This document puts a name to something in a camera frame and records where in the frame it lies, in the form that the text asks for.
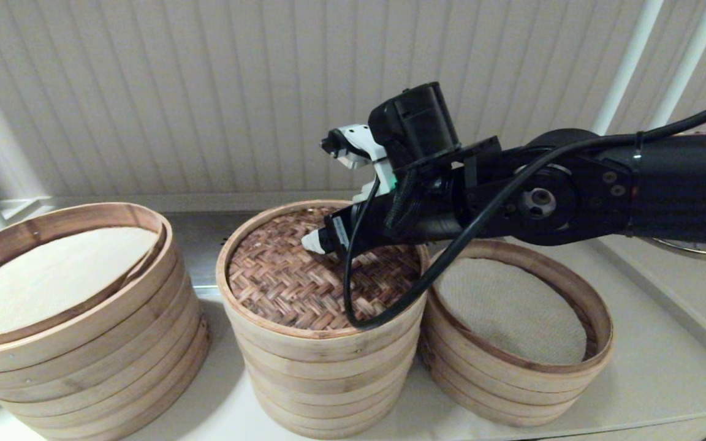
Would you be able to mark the woven bamboo steamer lid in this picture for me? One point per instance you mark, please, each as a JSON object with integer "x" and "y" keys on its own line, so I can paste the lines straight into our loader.
{"x": 279, "y": 282}

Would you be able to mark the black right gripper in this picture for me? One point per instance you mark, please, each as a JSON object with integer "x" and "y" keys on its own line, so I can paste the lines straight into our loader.
{"x": 426, "y": 220}

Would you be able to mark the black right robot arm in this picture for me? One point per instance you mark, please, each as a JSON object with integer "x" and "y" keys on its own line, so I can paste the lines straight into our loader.
{"x": 684, "y": 184}

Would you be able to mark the round steel pot lid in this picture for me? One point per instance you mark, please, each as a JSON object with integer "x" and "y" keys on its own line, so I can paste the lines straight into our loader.
{"x": 690, "y": 250}

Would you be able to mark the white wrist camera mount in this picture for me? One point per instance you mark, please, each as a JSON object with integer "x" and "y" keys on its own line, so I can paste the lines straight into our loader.
{"x": 359, "y": 141}

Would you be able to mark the white base bracket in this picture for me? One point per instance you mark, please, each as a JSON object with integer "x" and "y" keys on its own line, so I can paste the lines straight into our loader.
{"x": 25, "y": 208}

